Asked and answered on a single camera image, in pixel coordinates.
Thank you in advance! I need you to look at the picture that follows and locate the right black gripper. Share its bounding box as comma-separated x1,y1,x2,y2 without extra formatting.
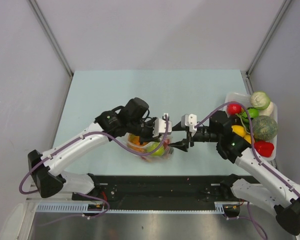
168,120,221,152

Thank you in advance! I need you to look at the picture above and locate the orange toy pineapple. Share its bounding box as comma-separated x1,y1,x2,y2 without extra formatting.
127,133,148,153

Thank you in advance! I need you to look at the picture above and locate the green toy apple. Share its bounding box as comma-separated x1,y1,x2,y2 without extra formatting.
146,142,165,157

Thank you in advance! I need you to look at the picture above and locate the clear zip top bag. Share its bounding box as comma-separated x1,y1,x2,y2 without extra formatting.
124,133,172,162

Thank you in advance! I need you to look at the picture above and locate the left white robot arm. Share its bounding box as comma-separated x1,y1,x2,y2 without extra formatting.
28,97,158,200

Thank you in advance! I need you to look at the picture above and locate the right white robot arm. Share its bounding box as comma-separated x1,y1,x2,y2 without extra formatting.
169,110,300,236

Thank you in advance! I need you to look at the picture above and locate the red toy tomato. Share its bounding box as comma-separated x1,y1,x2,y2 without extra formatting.
226,103,242,116

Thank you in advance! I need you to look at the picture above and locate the green toy bell pepper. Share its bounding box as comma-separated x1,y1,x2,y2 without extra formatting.
241,107,259,123

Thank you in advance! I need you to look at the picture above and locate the green toy melon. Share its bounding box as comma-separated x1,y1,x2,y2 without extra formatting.
251,115,278,141

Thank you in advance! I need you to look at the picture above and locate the white plastic fruit basket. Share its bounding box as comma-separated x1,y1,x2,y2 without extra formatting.
224,92,278,161

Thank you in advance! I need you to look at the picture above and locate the red toy bell pepper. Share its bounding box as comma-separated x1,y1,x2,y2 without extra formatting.
254,140,275,158

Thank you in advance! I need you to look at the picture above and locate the green toy cabbage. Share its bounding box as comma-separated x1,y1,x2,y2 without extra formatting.
250,91,271,110

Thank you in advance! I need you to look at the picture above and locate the white toy radish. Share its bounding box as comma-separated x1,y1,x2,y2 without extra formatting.
259,101,274,117

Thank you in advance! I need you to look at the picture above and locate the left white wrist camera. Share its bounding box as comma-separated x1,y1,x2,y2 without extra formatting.
152,113,172,138

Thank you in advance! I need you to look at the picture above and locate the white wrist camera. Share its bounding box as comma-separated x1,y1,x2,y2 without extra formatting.
152,113,172,138
180,113,197,135

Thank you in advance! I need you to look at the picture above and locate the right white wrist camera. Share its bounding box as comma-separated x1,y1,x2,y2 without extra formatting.
180,113,197,135

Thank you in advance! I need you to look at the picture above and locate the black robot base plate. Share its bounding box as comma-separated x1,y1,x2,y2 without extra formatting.
71,172,251,211

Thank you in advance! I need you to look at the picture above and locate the white slotted cable duct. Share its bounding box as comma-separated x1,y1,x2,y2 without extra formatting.
36,203,225,215

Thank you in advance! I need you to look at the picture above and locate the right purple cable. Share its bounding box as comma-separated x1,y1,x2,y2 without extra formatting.
194,101,300,240

